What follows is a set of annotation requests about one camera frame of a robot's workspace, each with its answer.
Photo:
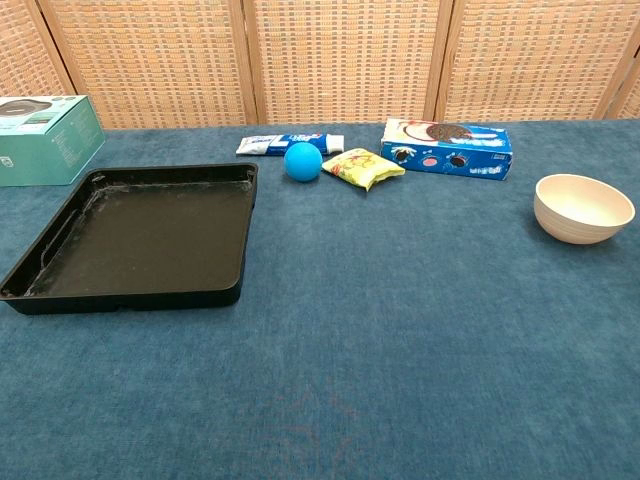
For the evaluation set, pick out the teal product box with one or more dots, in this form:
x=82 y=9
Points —
x=50 y=155

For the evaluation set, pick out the blue ball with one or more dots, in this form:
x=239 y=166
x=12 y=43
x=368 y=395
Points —
x=302 y=162

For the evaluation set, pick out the blue table cloth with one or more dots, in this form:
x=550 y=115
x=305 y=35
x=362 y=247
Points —
x=350 y=325

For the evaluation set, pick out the yellow snack packet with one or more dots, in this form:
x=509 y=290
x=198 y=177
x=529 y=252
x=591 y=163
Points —
x=360 y=167

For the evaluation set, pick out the blue cookie box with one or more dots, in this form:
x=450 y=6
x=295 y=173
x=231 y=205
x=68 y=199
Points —
x=450 y=155

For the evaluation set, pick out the cream ribbed bowl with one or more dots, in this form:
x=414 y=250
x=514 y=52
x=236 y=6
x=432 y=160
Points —
x=575 y=225

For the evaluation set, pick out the white blue toothpaste tube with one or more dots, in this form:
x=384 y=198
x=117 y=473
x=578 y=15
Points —
x=265 y=145

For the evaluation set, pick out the black plastic tray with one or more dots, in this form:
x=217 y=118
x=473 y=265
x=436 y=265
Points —
x=140 y=235

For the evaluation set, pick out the woven bamboo screen panel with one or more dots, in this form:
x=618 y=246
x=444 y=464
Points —
x=150 y=60
x=20 y=50
x=540 y=60
x=350 y=60
x=632 y=90

